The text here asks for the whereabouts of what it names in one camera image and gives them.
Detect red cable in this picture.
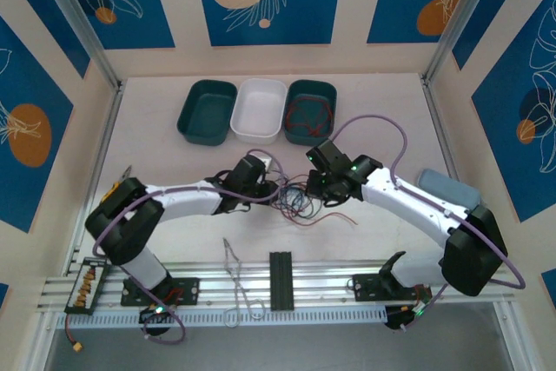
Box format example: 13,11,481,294
285,96,334,137
277,175,360,227

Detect white plastic bin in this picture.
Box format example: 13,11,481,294
229,77,288,145

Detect teal plastic bin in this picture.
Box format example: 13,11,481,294
281,78,339,147
175,78,239,147

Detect black extrusion piece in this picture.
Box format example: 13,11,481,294
268,251,295,312

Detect yellow black pliers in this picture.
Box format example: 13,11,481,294
103,164,134,203

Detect controller board with green light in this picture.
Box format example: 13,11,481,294
138,305,175,337
384,303,429,333

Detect terminal board with orange connectors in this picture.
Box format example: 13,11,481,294
63,256,109,315

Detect aluminium front rail frame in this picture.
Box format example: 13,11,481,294
36,260,518,309

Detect white cord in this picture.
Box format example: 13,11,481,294
221,237,267,329

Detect aluminium side rail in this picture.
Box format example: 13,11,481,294
64,82,126,276
420,77,483,215

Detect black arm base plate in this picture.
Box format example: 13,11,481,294
351,273,434,302
120,277,201,307

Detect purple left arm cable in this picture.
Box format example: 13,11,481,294
93,149,283,346

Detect white slotted cable duct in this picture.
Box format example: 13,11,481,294
56,305,387,331

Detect aluminium frame post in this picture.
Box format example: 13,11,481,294
30,0,122,89
423,0,507,85

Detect yellow connector with red wire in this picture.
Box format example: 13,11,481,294
63,313,86,354

